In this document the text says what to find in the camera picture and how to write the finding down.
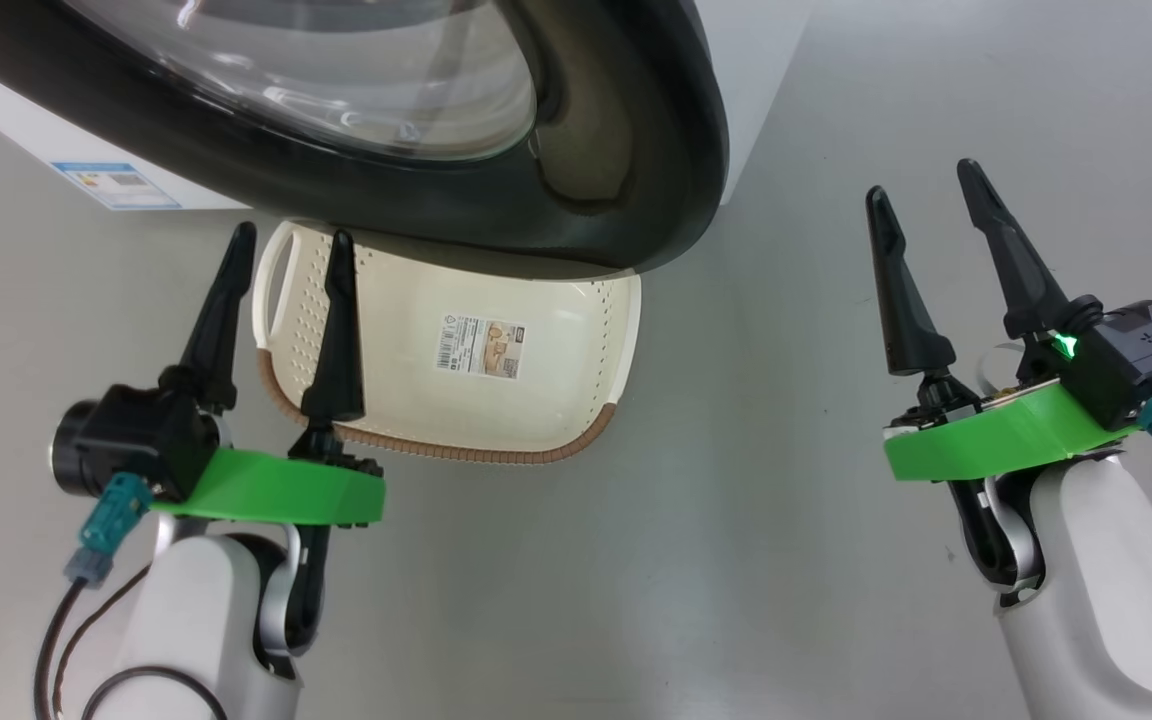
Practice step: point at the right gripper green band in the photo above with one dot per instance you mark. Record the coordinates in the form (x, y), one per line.
(996, 440)

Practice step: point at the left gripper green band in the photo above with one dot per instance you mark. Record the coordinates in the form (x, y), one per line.
(276, 490)

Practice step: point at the black round glass washer door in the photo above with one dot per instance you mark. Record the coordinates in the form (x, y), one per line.
(656, 200)

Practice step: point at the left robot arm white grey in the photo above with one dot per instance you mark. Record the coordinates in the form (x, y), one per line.
(186, 620)

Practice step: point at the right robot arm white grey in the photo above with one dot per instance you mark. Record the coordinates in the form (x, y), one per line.
(1106, 600)

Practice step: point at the white barcode basket sticker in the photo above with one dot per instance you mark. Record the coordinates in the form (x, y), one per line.
(481, 345)

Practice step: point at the cream laundry basket brown rim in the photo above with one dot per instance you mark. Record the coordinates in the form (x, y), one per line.
(536, 400)

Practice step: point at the white washing machine body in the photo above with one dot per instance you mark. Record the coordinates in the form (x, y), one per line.
(756, 80)

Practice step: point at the blue white energy label sticker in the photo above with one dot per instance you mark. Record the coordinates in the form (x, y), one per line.
(116, 186)

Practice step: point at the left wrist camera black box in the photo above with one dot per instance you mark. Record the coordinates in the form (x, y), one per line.
(136, 435)

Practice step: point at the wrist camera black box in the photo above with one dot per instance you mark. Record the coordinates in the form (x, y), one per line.
(136, 435)
(1136, 360)

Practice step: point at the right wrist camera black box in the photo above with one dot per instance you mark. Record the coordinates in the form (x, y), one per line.
(1136, 360)

